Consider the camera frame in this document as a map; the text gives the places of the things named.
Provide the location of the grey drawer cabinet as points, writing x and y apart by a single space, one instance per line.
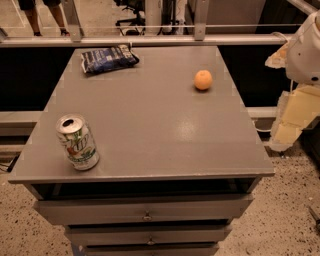
157 135

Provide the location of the bottom drawer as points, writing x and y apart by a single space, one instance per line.
155 250

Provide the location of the drawer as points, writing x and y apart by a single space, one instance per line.
155 250
144 210
148 235

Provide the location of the top drawer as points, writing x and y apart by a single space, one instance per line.
144 210

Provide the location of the metal railing frame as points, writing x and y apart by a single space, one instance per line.
94 23

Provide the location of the middle drawer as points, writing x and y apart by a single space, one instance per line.
148 235

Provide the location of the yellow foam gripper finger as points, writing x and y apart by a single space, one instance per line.
295 111
279 58

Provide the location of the orange fruit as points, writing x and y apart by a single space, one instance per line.
203 80

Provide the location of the blue chip bag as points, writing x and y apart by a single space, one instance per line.
108 59

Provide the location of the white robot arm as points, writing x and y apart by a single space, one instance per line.
303 54

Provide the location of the white green soda can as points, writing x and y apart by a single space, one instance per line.
75 136

